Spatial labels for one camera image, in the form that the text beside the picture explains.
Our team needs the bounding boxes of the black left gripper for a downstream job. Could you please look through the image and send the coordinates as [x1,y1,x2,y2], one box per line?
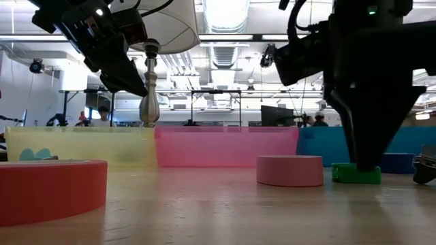
[29,0,149,98]

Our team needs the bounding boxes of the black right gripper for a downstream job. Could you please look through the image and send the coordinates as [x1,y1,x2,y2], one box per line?
[323,0,426,171]

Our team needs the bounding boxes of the blue tape roll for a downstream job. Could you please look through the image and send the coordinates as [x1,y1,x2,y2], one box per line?
[378,152,418,175]

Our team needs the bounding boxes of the small green stapler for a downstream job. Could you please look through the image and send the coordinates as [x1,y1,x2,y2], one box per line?
[331,162,382,185]

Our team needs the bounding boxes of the pink tape roll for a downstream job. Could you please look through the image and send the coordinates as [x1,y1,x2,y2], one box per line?
[256,155,324,188]

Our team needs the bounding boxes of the red tape roll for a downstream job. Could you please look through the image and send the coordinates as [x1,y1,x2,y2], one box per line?
[0,159,108,228]

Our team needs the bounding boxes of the teal plastic bin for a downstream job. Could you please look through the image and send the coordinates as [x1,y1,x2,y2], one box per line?
[296,126,436,167]

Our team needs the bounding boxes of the white shade silver table lamp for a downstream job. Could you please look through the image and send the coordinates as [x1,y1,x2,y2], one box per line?
[108,0,201,129]

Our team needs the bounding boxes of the yellow translucent plastic bin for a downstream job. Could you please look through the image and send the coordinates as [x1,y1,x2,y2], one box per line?
[5,126,158,168]

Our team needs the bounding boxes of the black computer monitor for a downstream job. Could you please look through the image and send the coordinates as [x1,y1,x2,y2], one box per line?
[260,105,296,127]

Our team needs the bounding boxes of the long ceiling light bar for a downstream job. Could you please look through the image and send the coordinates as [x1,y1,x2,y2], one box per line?
[198,33,309,43]

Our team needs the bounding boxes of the pink translucent plastic bin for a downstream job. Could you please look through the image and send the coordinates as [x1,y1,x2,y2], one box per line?
[154,125,300,168]

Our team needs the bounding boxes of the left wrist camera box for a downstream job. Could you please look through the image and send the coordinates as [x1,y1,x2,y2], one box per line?
[114,8,149,47]

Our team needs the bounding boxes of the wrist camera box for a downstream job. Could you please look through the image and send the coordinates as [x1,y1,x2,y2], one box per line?
[272,43,325,87]
[114,8,149,47]

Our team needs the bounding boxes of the black background table frame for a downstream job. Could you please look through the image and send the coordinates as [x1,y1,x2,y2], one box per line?
[58,88,116,127]
[189,89,243,127]

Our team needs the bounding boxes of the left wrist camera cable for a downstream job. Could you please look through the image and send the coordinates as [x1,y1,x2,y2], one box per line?
[136,0,174,18]

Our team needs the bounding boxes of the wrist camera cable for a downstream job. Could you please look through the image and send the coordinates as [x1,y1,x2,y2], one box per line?
[136,0,174,18]
[287,0,328,39]

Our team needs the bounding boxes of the black ceiling camera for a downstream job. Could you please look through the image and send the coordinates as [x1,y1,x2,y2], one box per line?
[260,43,277,68]
[29,58,45,75]

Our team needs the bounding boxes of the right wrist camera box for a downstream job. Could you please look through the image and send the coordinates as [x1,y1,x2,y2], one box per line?
[272,43,325,87]

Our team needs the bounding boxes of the silver ventilation duct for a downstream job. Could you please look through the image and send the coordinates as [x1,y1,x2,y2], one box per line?
[202,0,251,106]

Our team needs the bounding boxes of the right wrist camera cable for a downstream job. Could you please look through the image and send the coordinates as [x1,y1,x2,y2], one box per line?
[287,0,328,39]

